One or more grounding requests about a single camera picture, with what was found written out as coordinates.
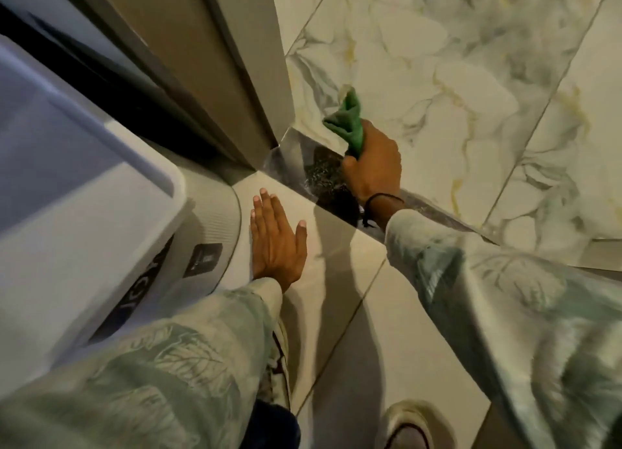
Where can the person's left hand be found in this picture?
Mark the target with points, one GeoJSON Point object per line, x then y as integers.
{"type": "Point", "coordinates": [274, 249]}

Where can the person's right hand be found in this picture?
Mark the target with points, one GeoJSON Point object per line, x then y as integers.
{"type": "Point", "coordinates": [378, 166]}

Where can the person's left middle finger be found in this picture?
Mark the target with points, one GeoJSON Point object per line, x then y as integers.
{"type": "Point", "coordinates": [266, 210]}

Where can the person's right thumb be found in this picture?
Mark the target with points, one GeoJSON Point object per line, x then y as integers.
{"type": "Point", "coordinates": [351, 167]}

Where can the person's left thumb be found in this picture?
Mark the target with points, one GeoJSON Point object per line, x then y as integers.
{"type": "Point", "coordinates": [301, 242]}

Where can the green cleaning cloth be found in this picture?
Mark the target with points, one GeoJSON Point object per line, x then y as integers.
{"type": "Point", "coordinates": [349, 123]}

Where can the person's right forearm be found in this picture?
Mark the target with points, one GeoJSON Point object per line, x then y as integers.
{"type": "Point", "coordinates": [510, 317]}

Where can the person's left forearm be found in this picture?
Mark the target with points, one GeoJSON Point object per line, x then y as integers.
{"type": "Point", "coordinates": [160, 366]}

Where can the black wrist band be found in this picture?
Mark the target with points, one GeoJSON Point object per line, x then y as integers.
{"type": "Point", "coordinates": [384, 198]}

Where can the white washing machine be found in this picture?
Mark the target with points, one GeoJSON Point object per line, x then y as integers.
{"type": "Point", "coordinates": [87, 230]}

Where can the dark blue trouser leg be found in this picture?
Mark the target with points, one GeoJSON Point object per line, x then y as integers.
{"type": "Point", "coordinates": [269, 427]}

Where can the white shoe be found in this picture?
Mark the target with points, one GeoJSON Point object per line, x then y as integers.
{"type": "Point", "coordinates": [413, 424]}

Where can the beige door frame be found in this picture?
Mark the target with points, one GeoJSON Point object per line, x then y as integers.
{"type": "Point", "coordinates": [209, 55]}

